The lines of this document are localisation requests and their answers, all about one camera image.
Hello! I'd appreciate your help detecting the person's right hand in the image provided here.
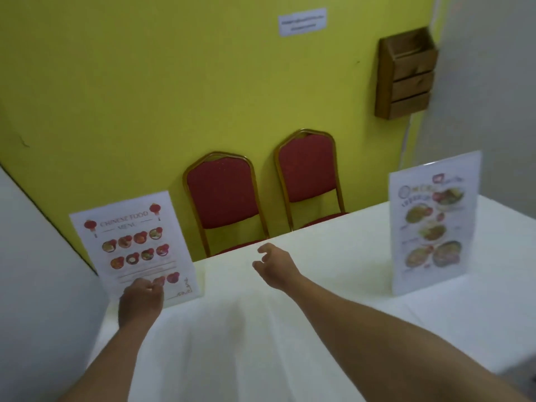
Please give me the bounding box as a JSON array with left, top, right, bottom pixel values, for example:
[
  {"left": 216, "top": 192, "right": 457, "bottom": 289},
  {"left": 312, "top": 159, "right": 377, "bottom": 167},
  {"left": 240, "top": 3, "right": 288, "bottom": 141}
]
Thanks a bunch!
[{"left": 252, "top": 243, "right": 309, "bottom": 294}]

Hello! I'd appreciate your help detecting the person's left hand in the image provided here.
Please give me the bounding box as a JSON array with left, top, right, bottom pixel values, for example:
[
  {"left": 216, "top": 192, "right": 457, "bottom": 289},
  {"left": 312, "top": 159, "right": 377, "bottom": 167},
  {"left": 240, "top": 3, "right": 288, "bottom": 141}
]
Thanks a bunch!
[{"left": 118, "top": 278, "right": 165, "bottom": 330}]

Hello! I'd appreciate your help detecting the person's left forearm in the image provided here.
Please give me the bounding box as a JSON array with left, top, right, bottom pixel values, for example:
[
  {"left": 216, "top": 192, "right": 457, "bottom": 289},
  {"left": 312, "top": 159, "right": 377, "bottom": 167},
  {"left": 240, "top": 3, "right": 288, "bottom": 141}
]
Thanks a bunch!
[{"left": 59, "top": 317, "right": 156, "bottom": 402}]

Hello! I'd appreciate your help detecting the person's right forearm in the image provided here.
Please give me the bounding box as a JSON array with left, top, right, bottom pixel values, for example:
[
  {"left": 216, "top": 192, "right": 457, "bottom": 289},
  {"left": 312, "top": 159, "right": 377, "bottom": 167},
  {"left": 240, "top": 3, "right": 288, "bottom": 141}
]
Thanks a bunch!
[{"left": 289, "top": 275, "right": 532, "bottom": 402}]

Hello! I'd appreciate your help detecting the menu stand with red lanterns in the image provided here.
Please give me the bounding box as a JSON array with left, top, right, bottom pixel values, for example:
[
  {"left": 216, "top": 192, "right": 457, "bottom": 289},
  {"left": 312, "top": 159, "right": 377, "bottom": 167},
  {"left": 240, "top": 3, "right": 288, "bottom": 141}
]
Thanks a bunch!
[{"left": 69, "top": 190, "right": 200, "bottom": 309}]

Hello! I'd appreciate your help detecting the white tablecloth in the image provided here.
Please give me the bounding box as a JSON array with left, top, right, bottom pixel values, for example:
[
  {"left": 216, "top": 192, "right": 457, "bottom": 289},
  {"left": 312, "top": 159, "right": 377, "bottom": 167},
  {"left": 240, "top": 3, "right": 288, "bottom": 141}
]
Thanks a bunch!
[{"left": 86, "top": 196, "right": 536, "bottom": 402}]

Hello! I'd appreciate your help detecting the menu stand with food photos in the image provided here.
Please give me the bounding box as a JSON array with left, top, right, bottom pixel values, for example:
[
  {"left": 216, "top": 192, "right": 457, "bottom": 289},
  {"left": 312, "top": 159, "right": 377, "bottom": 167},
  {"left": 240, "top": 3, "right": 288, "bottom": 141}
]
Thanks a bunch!
[{"left": 388, "top": 150, "right": 482, "bottom": 296}]

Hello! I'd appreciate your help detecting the red chair with gold frame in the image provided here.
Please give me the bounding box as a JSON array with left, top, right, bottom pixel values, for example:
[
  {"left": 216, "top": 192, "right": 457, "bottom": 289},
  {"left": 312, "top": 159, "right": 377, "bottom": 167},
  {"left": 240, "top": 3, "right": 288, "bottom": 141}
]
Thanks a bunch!
[
  {"left": 274, "top": 129, "right": 349, "bottom": 231},
  {"left": 183, "top": 151, "right": 269, "bottom": 258}
]

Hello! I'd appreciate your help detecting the brown wooden wall holder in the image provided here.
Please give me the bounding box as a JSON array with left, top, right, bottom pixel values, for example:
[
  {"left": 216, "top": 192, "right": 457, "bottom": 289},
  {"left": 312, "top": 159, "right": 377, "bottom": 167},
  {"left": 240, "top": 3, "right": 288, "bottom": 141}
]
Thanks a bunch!
[{"left": 374, "top": 26, "right": 439, "bottom": 120}]

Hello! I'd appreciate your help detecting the white paper wall sign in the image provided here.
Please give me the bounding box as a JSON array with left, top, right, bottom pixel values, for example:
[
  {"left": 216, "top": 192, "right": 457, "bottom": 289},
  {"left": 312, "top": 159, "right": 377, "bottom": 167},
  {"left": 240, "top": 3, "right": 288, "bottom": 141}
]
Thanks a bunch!
[{"left": 278, "top": 8, "right": 327, "bottom": 37}]

